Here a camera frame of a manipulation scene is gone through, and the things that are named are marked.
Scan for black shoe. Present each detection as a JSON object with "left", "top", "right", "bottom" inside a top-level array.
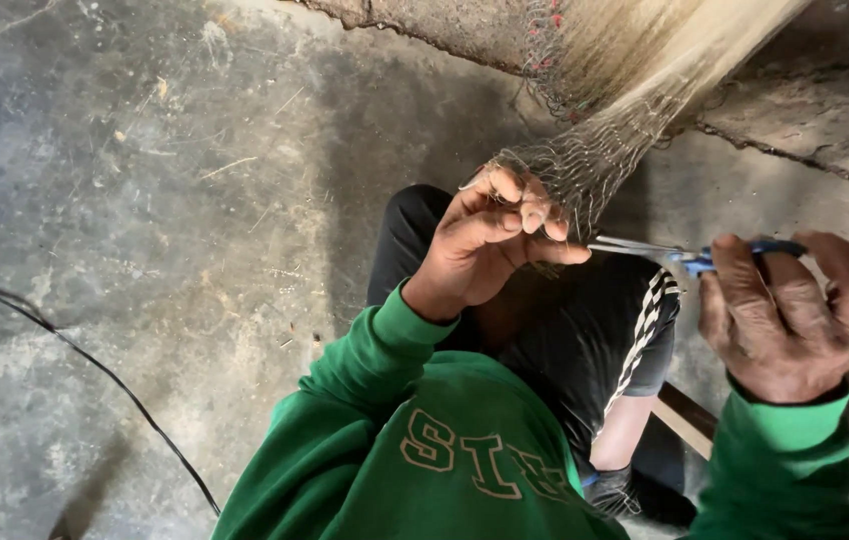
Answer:
[{"left": 582, "top": 463, "right": 698, "bottom": 528}]

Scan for black cable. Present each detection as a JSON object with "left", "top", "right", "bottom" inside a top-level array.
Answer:
[{"left": 0, "top": 268, "right": 222, "bottom": 518}]

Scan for person's right hand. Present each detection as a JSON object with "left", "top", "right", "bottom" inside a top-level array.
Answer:
[{"left": 697, "top": 230, "right": 849, "bottom": 407}]

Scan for wooden plank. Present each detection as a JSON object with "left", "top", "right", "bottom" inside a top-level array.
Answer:
[{"left": 649, "top": 381, "right": 719, "bottom": 461}]

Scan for green sweatshirt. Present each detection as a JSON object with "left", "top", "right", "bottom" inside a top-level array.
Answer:
[{"left": 210, "top": 281, "right": 849, "bottom": 540}]

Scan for blue handled scissors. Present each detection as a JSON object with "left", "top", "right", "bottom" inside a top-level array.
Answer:
[{"left": 587, "top": 234, "right": 810, "bottom": 279}]

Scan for person's left hand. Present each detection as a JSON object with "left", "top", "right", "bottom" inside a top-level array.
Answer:
[{"left": 402, "top": 165, "right": 592, "bottom": 325}]

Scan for person's leg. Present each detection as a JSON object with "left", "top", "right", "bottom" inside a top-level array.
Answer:
[{"left": 589, "top": 393, "right": 658, "bottom": 474}]

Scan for grey fishing net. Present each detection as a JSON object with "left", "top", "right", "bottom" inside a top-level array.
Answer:
[{"left": 462, "top": 0, "right": 816, "bottom": 245}]

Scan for black striped shorts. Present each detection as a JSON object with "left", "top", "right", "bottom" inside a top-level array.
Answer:
[{"left": 366, "top": 183, "right": 684, "bottom": 481}]

